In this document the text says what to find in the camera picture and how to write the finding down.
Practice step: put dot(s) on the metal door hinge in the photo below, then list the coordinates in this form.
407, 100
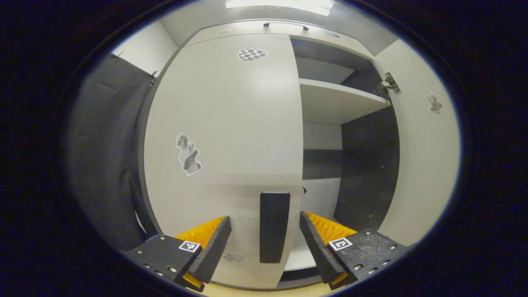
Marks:
387, 84

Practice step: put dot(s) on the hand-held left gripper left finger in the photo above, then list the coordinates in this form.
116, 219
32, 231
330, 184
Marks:
214, 247

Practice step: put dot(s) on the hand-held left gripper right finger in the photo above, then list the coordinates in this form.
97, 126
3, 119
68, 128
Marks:
315, 247

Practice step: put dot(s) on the black backdrop cloth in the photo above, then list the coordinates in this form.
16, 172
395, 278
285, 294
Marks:
103, 165

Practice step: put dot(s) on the grey cabinet drawer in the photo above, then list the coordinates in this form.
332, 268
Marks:
247, 28

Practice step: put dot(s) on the grey double-door shoe cabinet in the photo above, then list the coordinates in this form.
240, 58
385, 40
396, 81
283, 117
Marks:
367, 165

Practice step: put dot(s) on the grey cabinet door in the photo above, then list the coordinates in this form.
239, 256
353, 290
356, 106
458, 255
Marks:
231, 123
425, 165

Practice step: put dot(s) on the white cabinet shelf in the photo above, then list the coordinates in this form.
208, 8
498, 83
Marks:
299, 260
334, 101

